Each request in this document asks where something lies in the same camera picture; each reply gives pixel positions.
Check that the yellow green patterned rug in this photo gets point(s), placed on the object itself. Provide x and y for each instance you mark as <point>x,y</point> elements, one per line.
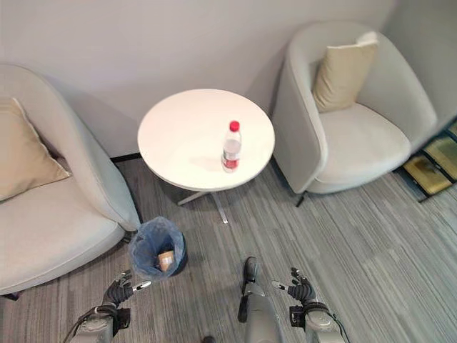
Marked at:
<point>433,166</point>

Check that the brown paper box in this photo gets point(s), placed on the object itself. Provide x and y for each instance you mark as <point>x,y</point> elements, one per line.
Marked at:
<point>166,259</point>

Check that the grey armchair with large cushion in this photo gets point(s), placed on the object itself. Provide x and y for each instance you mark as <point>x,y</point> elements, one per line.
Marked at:
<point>53,200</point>

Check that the round white tea table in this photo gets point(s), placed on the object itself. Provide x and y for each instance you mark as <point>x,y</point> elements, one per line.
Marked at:
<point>205,139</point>

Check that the grey armchair with upright cushion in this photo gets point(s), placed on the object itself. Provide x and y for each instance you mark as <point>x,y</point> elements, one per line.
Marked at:
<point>353,118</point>

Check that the upright beige cushion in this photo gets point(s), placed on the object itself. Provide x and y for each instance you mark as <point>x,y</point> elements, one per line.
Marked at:
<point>342,73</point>

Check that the blue plastic bin bag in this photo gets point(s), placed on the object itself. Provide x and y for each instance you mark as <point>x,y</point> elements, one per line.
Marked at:
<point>150,246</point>

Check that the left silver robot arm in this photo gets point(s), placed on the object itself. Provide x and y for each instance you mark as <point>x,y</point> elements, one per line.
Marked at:
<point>94,325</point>

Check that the clear bottle with red cap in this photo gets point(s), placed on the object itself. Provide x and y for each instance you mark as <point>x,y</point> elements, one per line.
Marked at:
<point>231,148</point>

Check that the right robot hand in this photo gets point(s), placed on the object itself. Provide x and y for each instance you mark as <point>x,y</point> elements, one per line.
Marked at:
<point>301,287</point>

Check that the large beige cushion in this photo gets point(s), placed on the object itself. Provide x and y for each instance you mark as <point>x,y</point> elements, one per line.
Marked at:
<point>25,150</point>

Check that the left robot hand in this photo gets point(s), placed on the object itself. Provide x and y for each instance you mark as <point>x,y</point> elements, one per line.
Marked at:
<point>119,287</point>

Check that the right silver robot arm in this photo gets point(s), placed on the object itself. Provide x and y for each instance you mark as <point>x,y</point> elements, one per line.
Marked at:
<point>317,321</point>

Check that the small black trash bin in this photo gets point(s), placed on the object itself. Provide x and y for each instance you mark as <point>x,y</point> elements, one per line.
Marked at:
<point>180,255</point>

